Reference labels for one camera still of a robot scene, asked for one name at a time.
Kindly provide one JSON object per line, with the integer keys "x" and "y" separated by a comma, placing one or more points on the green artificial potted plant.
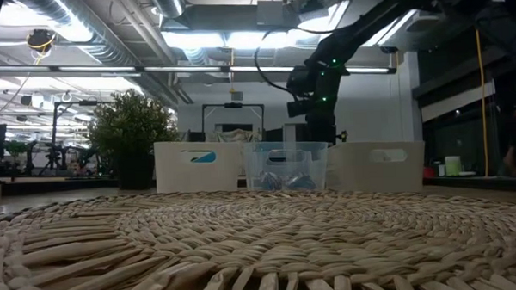
{"x": 128, "y": 123}

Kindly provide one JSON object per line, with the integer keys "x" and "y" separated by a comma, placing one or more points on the clear plastic bin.
{"x": 254, "y": 166}

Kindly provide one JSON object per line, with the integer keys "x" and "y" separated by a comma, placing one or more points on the black rig frame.
{"x": 233, "y": 105}

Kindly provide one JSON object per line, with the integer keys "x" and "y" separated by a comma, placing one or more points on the small green plant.
{"x": 15, "y": 149}

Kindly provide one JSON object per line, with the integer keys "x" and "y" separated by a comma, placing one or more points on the black robot rig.
{"x": 56, "y": 148}

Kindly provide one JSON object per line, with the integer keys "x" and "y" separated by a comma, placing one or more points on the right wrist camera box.
{"x": 299, "y": 81}

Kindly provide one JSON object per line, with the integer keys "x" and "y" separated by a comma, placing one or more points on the white plastic bin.
{"x": 173, "y": 174}

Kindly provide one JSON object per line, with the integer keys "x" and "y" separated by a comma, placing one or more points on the round woven straw placemat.
{"x": 261, "y": 248}

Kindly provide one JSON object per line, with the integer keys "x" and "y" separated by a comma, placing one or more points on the long white light bar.
{"x": 186, "y": 69}

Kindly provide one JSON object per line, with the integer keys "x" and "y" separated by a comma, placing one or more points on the small red container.
{"x": 429, "y": 172}

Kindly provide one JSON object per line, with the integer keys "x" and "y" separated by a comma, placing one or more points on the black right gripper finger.
{"x": 322, "y": 127}

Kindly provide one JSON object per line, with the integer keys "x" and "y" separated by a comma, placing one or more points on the grey plastic bin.
{"x": 358, "y": 171}

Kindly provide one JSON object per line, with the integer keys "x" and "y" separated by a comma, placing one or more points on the silver ventilation duct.
{"x": 86, "y": 39}
{"x": 169, "y": 4}

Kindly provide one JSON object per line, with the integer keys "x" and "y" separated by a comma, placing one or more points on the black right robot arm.
{"x": 365, "y": 25}

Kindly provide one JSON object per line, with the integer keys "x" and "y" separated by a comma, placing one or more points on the blue wrapper granola bar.
{"x": 207, "y": 158}

